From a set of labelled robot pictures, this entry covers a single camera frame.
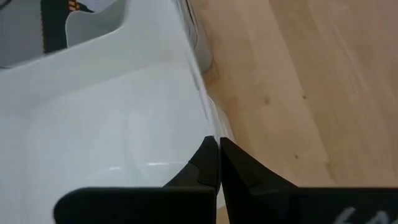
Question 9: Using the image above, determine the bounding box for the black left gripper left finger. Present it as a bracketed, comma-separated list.
[54, 135, 221, 224]

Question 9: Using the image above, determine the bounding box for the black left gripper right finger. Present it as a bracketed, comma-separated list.
[220, 137, 398, 224]

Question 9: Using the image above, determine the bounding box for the black strap with orange stitching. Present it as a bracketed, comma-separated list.
[40, 0, 95, 54]

